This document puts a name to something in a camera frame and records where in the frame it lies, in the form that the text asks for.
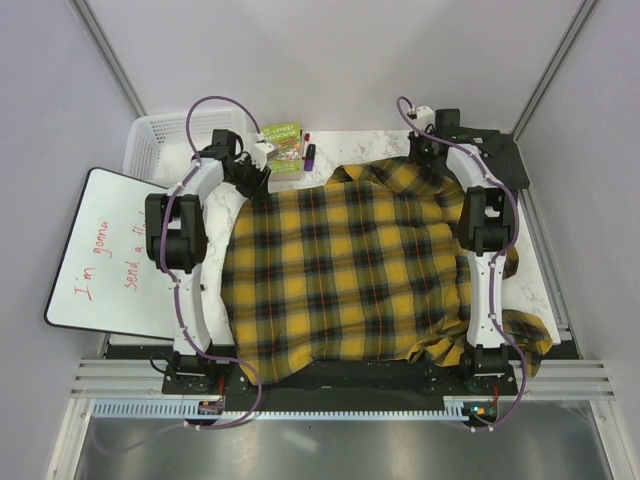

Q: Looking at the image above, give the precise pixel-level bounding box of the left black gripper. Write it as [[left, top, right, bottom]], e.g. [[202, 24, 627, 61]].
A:
[[226, 156, 273, 203]]

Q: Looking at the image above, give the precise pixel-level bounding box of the yellow plaid long sleeve shirt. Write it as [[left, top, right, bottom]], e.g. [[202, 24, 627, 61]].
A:
[[220, 155, 555, 386]]

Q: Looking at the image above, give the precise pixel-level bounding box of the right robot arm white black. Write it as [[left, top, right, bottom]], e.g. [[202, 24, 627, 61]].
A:
[[401, 106, 519, 394]]

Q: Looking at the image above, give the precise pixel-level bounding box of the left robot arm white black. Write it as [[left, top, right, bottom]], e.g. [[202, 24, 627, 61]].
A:
[[144, 130, 276, 357]]

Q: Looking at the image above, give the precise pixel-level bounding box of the green treehouse book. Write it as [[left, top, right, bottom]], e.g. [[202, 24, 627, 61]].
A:
[[262, 122, 303, 181]]

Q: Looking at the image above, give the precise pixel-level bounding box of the purple highlighter marker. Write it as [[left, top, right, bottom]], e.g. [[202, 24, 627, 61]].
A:
[[304, 143, 316, 172]]

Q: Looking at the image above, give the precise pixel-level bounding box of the red capped marker pen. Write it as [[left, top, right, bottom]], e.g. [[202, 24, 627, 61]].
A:
[[301, 132, 310, 161]]

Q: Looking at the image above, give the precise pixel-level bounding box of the folded dark striped shirt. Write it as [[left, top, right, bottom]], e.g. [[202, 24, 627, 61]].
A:
[[460, 129, 530, 191]]

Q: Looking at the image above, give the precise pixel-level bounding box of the white plastic basket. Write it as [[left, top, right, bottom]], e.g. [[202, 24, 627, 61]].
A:
[[122, 106, 251, 187]]

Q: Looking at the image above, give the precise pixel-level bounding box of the whiteboard with red writing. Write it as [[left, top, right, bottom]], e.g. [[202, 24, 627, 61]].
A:
[[44, 168, 175, 340]]

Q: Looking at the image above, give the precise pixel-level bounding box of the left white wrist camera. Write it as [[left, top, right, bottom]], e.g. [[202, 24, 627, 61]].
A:
[[249, 141, 279, 170]]

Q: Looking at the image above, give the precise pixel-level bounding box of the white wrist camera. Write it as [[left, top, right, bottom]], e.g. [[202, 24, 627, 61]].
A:
[[407, 106, 435, 130], [249, 141, 279, 170]]

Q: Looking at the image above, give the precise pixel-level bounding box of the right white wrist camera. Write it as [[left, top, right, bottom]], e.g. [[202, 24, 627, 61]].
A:
[[407, 106, 435, 130]]

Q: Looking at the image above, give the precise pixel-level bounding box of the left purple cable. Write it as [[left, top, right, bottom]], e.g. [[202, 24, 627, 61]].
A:
[[164, 94, 266, 431]]

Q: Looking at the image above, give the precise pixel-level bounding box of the right aluminium corner post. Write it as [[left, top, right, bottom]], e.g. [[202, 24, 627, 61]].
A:
[[512, 0, 600, 141]]

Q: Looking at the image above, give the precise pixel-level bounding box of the aluminium corner post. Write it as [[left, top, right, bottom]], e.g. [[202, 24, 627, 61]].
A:
[[512, 0, 600, 141], [69, 0, 147, 118]]

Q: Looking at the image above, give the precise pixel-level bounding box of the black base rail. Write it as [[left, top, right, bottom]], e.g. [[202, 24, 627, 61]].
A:
[[104, 343, 531, 414]]

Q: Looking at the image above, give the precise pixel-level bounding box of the left aluminium corner post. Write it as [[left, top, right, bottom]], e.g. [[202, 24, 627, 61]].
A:
[[69, 0, 147, 118]]

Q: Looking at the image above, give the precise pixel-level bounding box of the white slotted cable duct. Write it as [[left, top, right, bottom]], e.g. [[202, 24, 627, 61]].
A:
[[91, 396, 469, 422]]

